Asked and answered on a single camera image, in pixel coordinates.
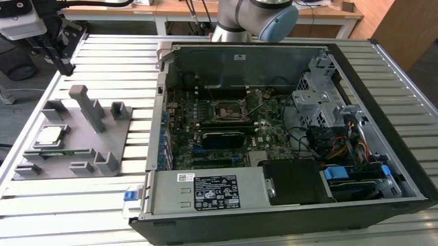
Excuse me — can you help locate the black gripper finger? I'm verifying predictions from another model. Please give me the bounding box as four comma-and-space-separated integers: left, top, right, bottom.
33, 38, 67, 76
62, 24, 86, 77

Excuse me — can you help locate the silver CPU chip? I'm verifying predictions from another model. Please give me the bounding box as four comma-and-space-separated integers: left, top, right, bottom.
35, 126, 65, 147

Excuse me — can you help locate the thin metal locking lever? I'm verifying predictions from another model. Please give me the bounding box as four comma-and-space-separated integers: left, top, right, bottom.
245, 102, 264, 118

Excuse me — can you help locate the CPU socket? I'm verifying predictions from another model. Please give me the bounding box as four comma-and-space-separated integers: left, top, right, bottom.
210, 100, 249, 122

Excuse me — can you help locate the black mesh wastebasket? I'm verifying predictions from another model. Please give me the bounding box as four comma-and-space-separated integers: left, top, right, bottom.
0, 38, 37, 81

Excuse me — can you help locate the wooden desk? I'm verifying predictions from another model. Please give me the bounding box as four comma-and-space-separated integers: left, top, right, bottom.
0, 0, 364, 39

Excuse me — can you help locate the grey stand foot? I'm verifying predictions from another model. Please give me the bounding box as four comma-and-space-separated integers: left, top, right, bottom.
0, 84, 15, 105

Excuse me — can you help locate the green RAM stick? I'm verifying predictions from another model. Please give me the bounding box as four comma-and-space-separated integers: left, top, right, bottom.
38, 149, 88, 157

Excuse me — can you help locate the grey parts rack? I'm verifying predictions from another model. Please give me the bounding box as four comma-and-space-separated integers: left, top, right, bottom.
11, 84, 133, 180

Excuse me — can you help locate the black RAM slot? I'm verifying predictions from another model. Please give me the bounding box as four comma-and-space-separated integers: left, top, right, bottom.
194, 91, 250, 100
194, 86, 250, 93

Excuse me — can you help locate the black RAM stick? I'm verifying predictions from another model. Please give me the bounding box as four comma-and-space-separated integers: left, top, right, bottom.
200, 122, 256, 133

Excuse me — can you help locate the black graphics card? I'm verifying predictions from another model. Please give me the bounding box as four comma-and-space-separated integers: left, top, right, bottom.
200, 131, 246, 149

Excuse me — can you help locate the silver power supply unit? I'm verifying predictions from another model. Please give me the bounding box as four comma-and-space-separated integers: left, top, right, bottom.
140, 168, 274, 216

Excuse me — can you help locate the black expansion slot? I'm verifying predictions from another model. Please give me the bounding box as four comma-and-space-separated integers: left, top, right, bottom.
190, 158, 236, 166

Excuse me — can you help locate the green motherboard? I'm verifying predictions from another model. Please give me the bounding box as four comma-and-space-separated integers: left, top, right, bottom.
162, 87, 301, 171

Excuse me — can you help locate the silver chipset heatsink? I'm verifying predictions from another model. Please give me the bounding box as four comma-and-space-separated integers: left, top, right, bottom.
248, 150, 268, 165

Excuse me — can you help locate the silver drive cage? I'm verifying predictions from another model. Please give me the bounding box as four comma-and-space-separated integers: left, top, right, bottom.
291, 57, 345, 129

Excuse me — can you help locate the black PC case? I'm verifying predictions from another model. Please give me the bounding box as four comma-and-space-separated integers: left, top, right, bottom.
128, 40, 438, 245

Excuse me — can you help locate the black plastic shroud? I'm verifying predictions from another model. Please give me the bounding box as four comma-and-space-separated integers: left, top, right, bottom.
261, 159, 336, 206

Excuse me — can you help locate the blue disk carrier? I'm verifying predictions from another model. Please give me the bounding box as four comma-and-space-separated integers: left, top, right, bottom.
320, 165, 349, 181

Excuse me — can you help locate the wooden cabinet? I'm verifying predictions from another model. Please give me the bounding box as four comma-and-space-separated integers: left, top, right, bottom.
371, 0, 438, 72

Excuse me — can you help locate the black disk drive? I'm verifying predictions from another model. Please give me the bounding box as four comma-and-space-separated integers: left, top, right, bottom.
327, 179, 381, 202

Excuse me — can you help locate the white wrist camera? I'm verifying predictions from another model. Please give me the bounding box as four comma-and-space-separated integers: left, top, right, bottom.
0, 0, 47, 41

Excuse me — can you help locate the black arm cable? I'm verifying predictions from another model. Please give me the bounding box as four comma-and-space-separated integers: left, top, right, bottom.
55, 0, 134, 9

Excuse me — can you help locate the yellow wire bundle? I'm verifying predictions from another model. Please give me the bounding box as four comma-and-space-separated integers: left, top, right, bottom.
324, 138, 369, 159

